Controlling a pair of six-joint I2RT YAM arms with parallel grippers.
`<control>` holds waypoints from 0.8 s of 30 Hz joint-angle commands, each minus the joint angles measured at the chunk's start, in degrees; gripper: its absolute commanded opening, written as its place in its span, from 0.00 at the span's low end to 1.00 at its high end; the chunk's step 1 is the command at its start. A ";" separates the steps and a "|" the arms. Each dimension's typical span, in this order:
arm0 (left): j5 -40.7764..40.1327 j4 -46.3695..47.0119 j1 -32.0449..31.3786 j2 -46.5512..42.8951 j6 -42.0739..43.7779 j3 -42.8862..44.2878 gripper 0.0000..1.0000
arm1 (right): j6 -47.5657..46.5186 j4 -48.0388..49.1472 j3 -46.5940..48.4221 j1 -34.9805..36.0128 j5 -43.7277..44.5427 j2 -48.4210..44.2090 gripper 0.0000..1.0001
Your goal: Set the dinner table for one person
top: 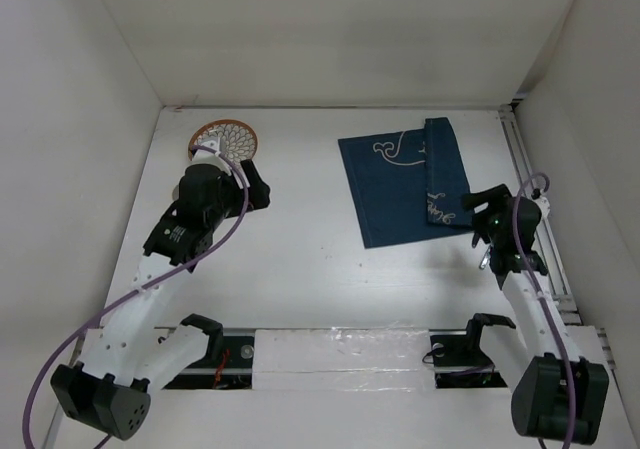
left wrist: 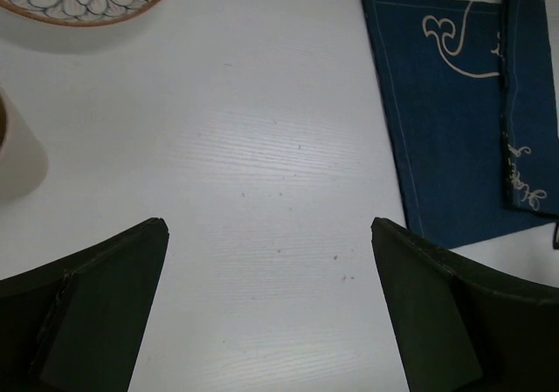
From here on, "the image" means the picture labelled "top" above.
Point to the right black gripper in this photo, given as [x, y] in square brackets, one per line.
[498, 192]

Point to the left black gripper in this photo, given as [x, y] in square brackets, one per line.
[258, 190]

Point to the blue whale cloth napkin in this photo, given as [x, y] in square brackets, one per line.
[407, 186]

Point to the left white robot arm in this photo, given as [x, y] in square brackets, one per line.
[110, 386]

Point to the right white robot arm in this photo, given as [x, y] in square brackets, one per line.
[556, 392]

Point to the floral orange-rimmed plate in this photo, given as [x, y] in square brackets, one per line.
[238, 140]

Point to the green-handled metal fork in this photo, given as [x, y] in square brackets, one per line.
[485, 260]

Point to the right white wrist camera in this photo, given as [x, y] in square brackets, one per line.
[542, 201]

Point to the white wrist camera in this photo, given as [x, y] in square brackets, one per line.
[212, 151]
[542, 201]

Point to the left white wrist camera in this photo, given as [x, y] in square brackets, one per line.
[212, 151]

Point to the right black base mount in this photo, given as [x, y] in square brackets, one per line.
[456, 366]

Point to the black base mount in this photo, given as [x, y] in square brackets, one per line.
[456, 366]
[231, 368]

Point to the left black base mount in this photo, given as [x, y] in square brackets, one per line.
[231, 368]

